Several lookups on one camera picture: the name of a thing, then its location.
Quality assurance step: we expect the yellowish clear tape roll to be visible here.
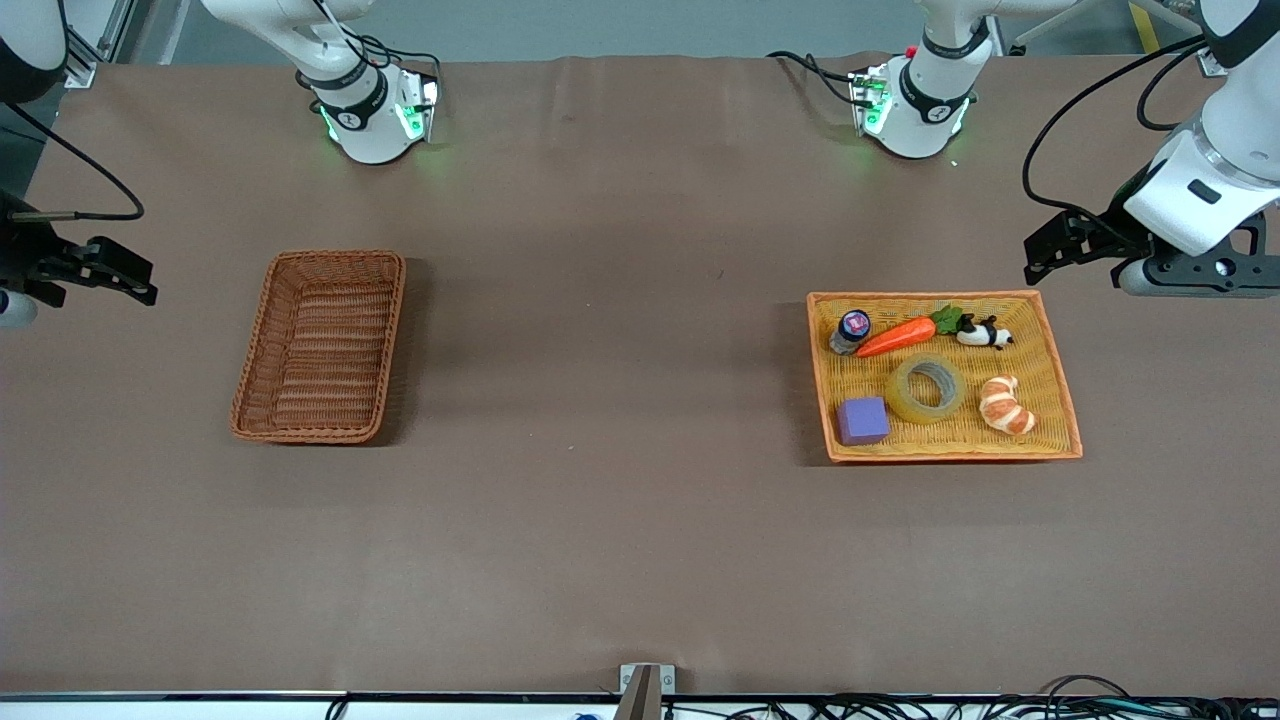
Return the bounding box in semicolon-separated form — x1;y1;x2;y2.
885;352;968;425

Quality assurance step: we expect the orange wicker tray basket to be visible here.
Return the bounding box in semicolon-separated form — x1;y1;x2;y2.
806;290;1084;464

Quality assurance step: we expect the brown wicker basket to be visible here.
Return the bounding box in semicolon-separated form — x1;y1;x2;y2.
230;250;407;444

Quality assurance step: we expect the black white panda toy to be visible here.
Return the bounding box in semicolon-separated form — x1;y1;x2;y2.
955;314;1014;351

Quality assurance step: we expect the toy croissant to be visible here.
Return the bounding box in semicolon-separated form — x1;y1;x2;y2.
978;375;1038;436

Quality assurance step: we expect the orange toy carrot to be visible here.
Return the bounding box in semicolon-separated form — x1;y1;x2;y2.
856;306;966;359

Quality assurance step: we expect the small dark-capped bottle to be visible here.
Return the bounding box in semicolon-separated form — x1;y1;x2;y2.
829;309;873;357

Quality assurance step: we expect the purple cube block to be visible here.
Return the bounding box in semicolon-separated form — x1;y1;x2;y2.
836;396;891;446

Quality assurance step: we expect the brown table cover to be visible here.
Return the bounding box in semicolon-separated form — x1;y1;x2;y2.
0;52;1280;699

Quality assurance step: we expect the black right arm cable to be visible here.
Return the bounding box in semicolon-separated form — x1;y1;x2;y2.
0;100;146;223

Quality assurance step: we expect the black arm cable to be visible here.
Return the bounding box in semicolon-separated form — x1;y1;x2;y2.
0;100;146;223
1021;34;1217;239

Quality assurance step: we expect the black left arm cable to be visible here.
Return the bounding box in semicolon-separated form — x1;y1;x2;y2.
1021;34;1217;239

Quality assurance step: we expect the black left base cable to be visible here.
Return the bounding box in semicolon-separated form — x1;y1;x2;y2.
767;49;865;107

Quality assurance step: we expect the black base cable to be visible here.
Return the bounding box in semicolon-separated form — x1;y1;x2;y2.
296;0;443;113
767;49;865;107

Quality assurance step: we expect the black right base cable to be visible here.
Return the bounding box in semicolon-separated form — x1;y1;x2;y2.
296;0;443;113

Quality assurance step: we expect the black cable bundle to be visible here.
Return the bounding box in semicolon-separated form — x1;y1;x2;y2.
325;675;1280;720

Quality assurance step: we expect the metal table edge bracket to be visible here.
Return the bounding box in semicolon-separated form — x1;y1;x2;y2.
619;663;677;720

